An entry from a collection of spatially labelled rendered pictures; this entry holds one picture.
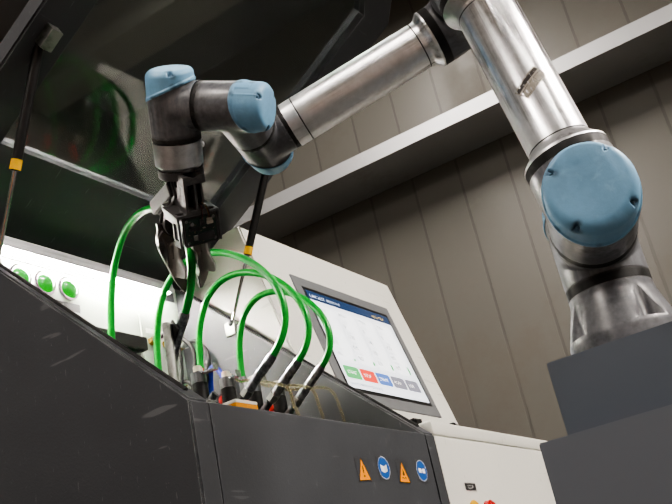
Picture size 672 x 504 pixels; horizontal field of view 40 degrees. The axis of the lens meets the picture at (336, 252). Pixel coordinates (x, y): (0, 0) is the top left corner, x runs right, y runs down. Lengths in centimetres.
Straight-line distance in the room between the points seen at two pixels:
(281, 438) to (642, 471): 51
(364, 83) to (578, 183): 45
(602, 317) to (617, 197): 18
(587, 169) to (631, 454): 34
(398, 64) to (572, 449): 65
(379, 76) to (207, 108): 28
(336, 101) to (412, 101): 252
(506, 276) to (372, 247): 61
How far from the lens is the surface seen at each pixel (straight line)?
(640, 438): 117
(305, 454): 141
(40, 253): 189
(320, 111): 147
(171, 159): 143
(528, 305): 352
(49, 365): 144
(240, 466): 128
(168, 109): 141
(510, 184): 367
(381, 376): 230
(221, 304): 215
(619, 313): 125
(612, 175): 117
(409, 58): 148
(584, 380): 123
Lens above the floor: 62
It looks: 23 degrees up
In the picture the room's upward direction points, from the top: 12 degrees counter-clockwise
